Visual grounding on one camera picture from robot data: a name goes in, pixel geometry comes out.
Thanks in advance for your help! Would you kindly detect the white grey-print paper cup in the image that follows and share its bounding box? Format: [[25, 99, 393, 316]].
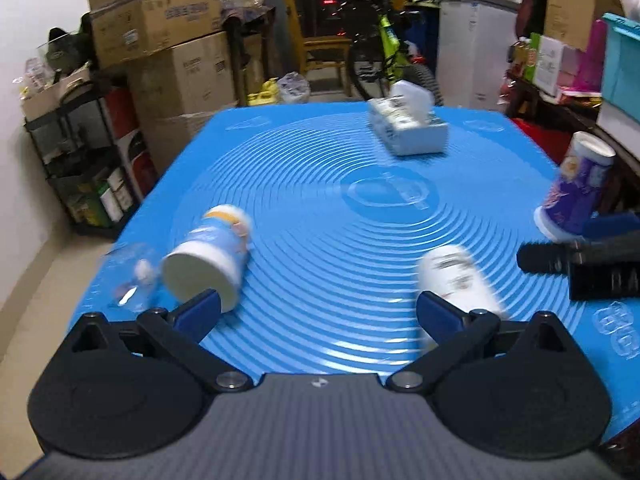
[[416, 245, 508, 320]]

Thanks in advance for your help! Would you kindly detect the tall purple paper cup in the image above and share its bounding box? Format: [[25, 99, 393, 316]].
[[534, 131, 616, 242]]

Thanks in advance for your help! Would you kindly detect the clear plastic cup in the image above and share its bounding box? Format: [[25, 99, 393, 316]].
[[102, 242, 160, 314]]

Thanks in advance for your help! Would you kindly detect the white blue yellow paper cup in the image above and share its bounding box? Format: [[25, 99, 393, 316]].
[[160, 204, 252, 313]]

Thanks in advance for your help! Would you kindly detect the dark wooden side table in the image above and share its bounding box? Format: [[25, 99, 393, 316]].
[[504, 74, 640, 214]]

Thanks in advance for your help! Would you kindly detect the teal plastic storage bin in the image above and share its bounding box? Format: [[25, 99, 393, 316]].
[[602, 13, 640, 122]]

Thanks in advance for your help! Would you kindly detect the blue silicone baking mat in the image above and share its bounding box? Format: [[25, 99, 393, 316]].
[[67, 101, 640, 443]]

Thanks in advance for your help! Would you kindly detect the white green product box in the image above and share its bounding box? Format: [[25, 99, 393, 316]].
[[524, 32, 565, 96]]

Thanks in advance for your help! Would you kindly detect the white patterned tissue box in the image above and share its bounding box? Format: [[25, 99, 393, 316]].
[[368, 80, 449, 157]]

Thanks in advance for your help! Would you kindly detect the black metal shelf rack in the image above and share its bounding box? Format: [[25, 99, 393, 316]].
[[24, 80, 141, 240]]

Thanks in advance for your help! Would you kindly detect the middle cardboard box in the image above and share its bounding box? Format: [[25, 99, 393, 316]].
[[127, 32, 236, 120]]

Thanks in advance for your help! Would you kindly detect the black green bicycle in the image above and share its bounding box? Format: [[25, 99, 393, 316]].
[[336, 0, 444, 106]]

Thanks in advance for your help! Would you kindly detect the wooden chair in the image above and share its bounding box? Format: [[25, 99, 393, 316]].
[[284, 0, 352, 96]]

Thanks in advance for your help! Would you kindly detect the top open cardboard box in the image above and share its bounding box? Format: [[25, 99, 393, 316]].
[[88, 0, 221, 68]]

